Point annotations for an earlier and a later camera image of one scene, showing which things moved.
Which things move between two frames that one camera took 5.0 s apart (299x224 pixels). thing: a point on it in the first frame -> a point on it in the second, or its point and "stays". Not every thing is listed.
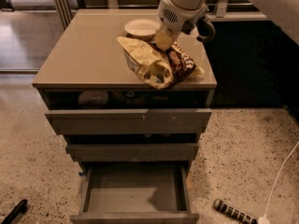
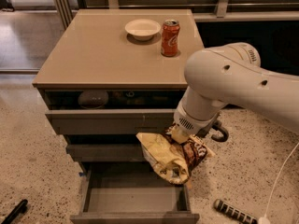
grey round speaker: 92,99 stays
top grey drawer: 132,122 stays
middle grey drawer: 133,152 stays
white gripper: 177,19 -> 193,122
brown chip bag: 158,68 -> 171,160
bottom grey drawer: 140,192 stays
